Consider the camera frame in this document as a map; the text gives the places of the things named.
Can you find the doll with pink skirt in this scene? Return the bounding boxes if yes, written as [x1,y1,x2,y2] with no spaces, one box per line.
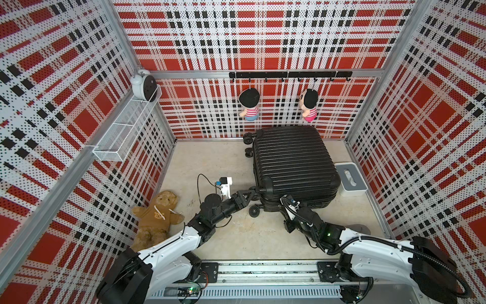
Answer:
[299,89,318,122]

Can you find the doll with blue shorts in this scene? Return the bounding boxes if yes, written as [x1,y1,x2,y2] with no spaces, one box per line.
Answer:
[239,88,260,121]

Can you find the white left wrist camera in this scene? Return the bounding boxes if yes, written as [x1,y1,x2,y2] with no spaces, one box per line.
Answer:
[216,177,232,200]

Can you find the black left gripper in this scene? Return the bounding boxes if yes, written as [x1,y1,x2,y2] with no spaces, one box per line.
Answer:
[211,189,256,225]

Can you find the black ribbed hard suitcase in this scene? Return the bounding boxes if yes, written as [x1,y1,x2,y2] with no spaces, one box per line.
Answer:
[243,125,341,217]

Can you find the black wall hook rail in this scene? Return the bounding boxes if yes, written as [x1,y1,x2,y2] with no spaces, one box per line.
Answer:
[229,71,353,80]

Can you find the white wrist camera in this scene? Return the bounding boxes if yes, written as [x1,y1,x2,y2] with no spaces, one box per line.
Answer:
[281,196,298,220]
[216,177,232,200]

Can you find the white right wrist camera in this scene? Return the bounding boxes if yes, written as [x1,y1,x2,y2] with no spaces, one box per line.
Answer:
[281,196,298,220]

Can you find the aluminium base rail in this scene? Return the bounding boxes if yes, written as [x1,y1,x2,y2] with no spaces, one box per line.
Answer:
[144,260,407,303]

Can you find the white alarm clock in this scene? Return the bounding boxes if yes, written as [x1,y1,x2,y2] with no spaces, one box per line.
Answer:
[130,69,158,102]

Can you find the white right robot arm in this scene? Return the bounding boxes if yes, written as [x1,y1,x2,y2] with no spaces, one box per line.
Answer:
[280,195,473,303]

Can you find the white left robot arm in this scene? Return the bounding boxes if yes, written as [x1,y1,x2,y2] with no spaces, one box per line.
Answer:
[96,189,261,303]

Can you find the brown teddy bear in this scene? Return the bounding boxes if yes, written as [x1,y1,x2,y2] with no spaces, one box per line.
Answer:
[131,191,185,252]

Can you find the white grey tissue box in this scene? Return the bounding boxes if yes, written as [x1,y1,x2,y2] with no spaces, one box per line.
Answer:
[335,162,368,197]

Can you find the green circuit board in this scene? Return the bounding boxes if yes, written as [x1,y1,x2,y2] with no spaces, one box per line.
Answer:
[176,282,203,303]

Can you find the white wire mesh shelf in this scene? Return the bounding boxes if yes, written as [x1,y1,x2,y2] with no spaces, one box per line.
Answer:
[93,85,161,162]

